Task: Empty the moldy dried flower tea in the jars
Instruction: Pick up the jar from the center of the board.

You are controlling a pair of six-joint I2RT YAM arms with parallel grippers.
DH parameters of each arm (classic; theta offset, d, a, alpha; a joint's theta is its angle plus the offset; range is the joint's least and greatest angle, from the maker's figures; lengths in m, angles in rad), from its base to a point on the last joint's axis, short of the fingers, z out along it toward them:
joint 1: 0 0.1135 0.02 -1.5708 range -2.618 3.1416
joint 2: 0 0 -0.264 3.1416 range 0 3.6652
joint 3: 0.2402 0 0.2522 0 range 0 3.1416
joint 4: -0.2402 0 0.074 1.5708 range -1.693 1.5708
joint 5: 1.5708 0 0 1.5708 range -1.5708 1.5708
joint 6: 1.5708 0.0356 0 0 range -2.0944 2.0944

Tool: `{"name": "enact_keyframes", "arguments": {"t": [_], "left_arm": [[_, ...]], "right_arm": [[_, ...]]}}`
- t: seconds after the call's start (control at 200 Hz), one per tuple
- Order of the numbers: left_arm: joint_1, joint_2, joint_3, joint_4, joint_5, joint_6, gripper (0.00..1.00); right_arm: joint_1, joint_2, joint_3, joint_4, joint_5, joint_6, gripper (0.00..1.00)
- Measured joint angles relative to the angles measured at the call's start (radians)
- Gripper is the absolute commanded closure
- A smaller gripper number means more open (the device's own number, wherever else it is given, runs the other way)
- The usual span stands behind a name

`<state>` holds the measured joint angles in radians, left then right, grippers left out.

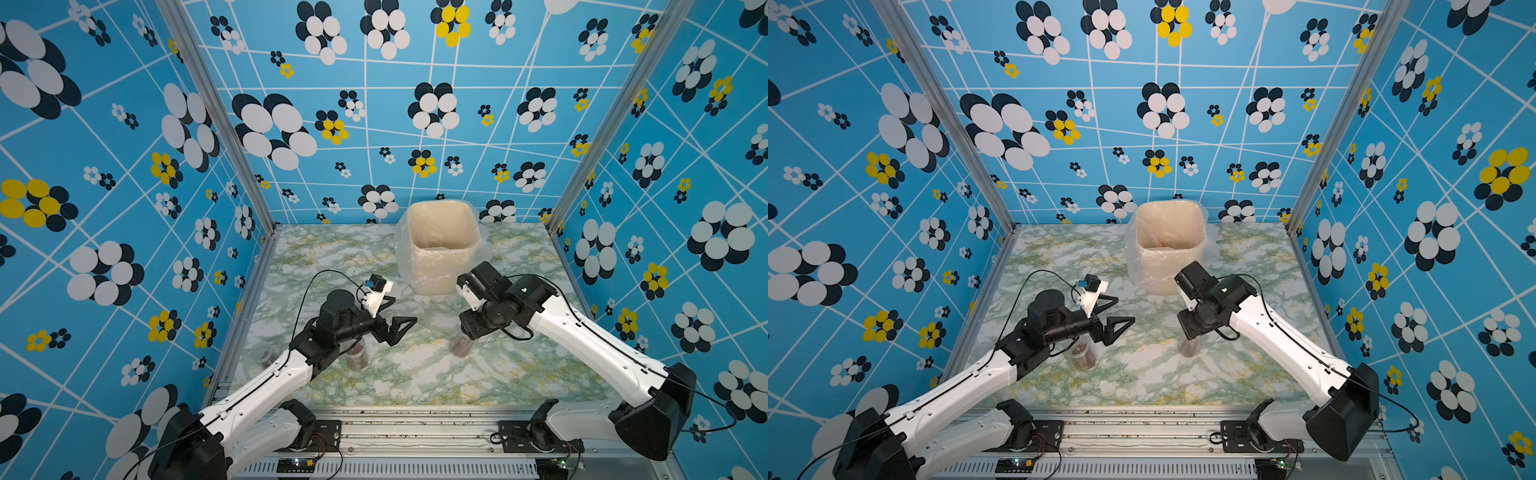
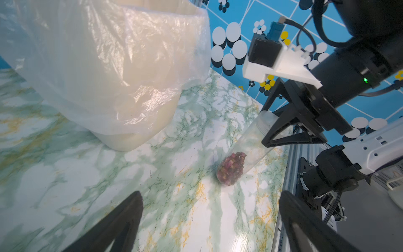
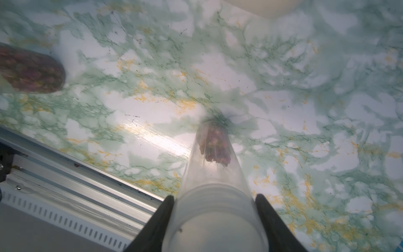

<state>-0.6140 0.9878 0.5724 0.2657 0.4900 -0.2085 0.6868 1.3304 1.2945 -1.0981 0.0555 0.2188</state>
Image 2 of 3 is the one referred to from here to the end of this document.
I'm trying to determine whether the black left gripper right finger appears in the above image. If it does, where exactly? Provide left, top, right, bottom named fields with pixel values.
left=279, top=191, right=358, bottom=252

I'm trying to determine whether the clear jar with rose tea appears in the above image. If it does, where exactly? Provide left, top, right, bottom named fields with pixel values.
left=216, top=111, right=279, bottom=186

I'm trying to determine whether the aluminium frame post right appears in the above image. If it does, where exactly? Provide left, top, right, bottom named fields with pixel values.
left=271, top=125, right=331, bottom=252

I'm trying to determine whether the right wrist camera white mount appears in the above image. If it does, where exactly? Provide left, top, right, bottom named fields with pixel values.
left=242, top=15, right=323, bottom=89

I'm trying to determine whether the clear plastic bin liner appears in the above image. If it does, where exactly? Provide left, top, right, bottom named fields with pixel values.
left=0, top=0, right=212, bottom=137

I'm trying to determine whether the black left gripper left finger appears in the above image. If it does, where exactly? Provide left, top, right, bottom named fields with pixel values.
left=64, top=191, right=143, bottom=252

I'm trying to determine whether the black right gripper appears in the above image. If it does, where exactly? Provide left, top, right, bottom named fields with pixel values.
left=261, top=78, right=353, bottom=148

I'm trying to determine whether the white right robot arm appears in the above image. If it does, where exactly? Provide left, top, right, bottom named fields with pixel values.
left=262, top=1, right=403, bottom=198

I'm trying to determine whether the cream plastic trash bin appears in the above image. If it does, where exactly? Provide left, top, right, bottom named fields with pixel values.
left=93, top=1, right=211, bottom=151

